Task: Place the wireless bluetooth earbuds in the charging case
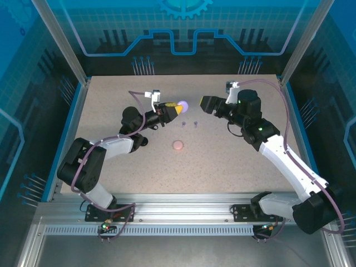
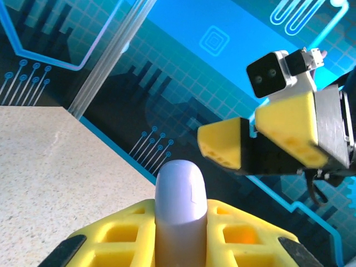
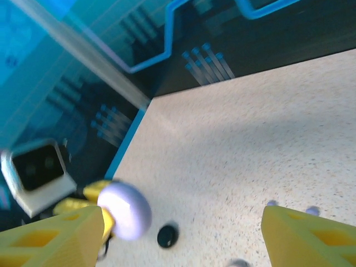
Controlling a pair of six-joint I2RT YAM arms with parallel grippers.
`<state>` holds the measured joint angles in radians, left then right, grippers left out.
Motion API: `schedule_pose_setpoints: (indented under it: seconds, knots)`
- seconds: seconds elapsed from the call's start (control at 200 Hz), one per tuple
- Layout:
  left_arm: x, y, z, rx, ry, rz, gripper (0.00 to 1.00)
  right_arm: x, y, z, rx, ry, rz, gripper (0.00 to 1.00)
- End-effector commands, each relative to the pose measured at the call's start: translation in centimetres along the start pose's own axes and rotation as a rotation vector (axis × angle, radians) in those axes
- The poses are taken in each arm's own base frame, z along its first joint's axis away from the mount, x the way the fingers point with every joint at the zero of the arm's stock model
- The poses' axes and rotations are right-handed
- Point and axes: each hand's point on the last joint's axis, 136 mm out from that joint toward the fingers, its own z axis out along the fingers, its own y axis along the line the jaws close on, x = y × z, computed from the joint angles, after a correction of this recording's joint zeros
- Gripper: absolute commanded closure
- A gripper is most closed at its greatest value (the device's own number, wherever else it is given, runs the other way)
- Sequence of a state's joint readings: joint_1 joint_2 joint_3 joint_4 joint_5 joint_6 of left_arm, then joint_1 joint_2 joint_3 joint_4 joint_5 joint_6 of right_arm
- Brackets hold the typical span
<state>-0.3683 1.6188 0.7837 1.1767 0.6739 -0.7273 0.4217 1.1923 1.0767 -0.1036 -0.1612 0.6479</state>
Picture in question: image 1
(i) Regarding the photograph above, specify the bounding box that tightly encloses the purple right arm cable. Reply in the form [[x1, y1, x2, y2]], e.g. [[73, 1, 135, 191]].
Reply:
[[238, 79, 345, 243]]

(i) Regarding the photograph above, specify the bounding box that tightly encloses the aluminium right table side rail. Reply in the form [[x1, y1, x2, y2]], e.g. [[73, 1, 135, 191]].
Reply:
[[278, 77, 329, 202]]

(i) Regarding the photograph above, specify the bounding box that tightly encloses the aluminium table side rail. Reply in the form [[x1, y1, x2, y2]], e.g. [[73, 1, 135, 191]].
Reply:
[[278, 77, 329, 202], [41, 77, 92, 202]]

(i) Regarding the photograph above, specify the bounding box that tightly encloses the aluminium right frame post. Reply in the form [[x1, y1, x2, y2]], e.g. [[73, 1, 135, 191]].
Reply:
[[279, 0, 329, 86]]

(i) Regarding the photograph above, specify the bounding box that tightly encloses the aluminium frame post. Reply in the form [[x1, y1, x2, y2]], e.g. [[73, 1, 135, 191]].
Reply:
[[31, 0, 91, 86], [279, 0, 329, 86]]

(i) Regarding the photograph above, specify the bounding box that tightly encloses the aluminium mounting rail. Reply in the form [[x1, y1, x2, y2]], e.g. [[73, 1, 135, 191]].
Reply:
[[36, 192, 336, 223]]

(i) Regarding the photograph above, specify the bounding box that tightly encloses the aluminium left table side rail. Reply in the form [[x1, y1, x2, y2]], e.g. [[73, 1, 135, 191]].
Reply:
[[41, 77, 92, 202]]

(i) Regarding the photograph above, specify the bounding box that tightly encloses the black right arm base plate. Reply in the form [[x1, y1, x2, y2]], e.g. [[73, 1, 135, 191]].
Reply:
[[232, 204, 284, 223]]

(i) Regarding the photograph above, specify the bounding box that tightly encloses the slotted metal cable duct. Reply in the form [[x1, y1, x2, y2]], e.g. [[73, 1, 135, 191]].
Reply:
[[44, 225, 255, 236]]

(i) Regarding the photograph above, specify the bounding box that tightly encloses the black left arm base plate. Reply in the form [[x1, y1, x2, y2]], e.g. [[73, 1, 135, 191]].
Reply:
[[85, 204, 136, 223]]

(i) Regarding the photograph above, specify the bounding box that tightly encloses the aluminium left frame post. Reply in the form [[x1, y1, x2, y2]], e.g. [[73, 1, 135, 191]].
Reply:
[[31, 0, 91, 86]]

